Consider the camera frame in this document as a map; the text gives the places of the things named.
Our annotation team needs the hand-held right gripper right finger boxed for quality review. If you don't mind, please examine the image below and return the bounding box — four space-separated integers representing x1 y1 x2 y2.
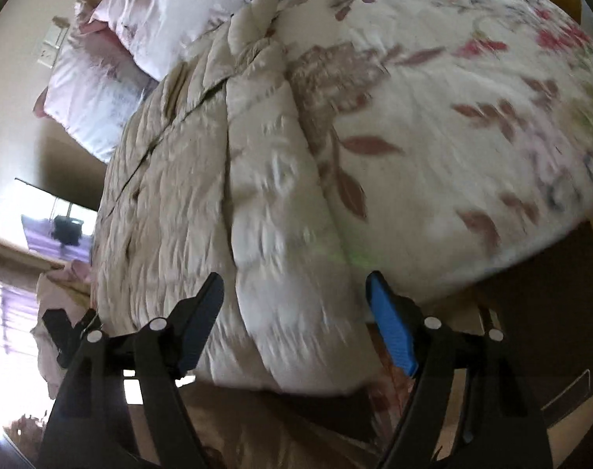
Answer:
365 271 554 469

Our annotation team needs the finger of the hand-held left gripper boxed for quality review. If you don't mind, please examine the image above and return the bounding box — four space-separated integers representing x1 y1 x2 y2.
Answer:
41 308 82 367
74 309 102 335

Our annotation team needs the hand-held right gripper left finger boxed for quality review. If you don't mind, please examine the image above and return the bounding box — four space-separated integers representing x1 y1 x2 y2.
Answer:
37 272 225 469

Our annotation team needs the beige quilted duvet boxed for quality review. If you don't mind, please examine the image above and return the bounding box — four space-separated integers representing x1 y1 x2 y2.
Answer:
91 0 336 394

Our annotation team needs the pink cloth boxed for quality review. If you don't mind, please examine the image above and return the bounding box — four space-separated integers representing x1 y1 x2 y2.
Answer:
32 259 99 396

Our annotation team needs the floral bedspread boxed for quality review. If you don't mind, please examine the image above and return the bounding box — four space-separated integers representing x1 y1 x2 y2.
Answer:
238 0 593 313

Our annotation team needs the white floral print pillow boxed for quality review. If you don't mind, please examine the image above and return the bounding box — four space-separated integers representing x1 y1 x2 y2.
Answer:
88 0 282 81
35 34 158 163

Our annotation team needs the wall mirror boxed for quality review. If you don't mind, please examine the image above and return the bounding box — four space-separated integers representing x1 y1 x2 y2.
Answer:
15 176 99 267

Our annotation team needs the white wall switch plate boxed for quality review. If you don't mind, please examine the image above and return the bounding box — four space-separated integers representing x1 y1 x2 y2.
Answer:
37 27 70 69

